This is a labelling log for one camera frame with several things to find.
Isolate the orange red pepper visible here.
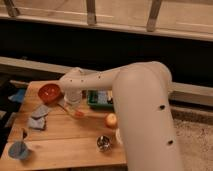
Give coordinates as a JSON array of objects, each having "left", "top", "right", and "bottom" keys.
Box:
[{"left": 65, "top": 106, "right": 85, "bottom": 117}]

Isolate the blue plastic cup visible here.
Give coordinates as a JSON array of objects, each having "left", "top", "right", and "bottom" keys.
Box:
[{"left": 8, "top": 141, "right": 29, "bottom": 160}]

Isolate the orange plastic bowl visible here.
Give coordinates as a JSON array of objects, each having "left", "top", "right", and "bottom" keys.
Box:
[{"left": 38, "top": 83, "right": 61, "bottom": 104}]

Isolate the upper grey cloth piece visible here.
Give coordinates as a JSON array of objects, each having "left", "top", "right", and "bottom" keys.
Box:
[{"left": 31, "top": 105, "right": 50, "bottom": 119}]

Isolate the small metal cup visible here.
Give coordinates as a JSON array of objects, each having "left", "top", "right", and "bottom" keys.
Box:
[{"left": 96, "top": 135, "right": 111, "bottom": 152}]

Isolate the grey cloth piece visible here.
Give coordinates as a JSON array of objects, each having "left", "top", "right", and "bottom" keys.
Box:
[
  {"left": 31, "top": 105, "right": 50, "bottom": 119},
  {"left": 28, "top": 117, "right": 46, "bottom": 130}
]

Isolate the yellow banana toy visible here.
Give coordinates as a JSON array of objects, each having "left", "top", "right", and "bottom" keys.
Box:
[{"left": 107, "top": 90, "right": 113, "bottom": 101}]

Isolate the lower grey cloth piece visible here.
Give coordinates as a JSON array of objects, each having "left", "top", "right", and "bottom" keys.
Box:
[{"left": 28, "top": 117, "right": 46, "bottom": 130}]

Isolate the blue cloth beside table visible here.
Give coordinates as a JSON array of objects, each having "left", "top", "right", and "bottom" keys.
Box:
[{"left": 8, "top": 89, "right": 26, "bottom": 103}]

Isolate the grey sponge block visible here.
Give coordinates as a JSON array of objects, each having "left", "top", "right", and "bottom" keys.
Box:
[{"left": 57, "top": 98, "right": 67, "bottom": 108}]

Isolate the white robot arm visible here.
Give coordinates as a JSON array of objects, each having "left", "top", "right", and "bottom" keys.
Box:
[{"left": 59, "top": 62, "right": 184, "bottom": 171}]

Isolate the white plastic cup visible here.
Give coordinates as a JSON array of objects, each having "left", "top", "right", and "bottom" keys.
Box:
[{"left": 115, "top": 129, "right": 123, "bottom": 145}]

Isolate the green plastic tray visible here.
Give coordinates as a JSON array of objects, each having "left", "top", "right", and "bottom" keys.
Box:
[{"left": 87, "top": 90, "right": 113, "bottom": 109}]

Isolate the orange fruit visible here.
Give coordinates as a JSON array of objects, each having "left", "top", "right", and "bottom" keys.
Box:
[{"left": 105, "top": 113, "right": 117, "bottom": 129}]

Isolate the blue cloth in tray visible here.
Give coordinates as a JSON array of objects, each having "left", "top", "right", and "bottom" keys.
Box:
[{"left": 98, "top": 91, "right": 107, "bottom": 104}]

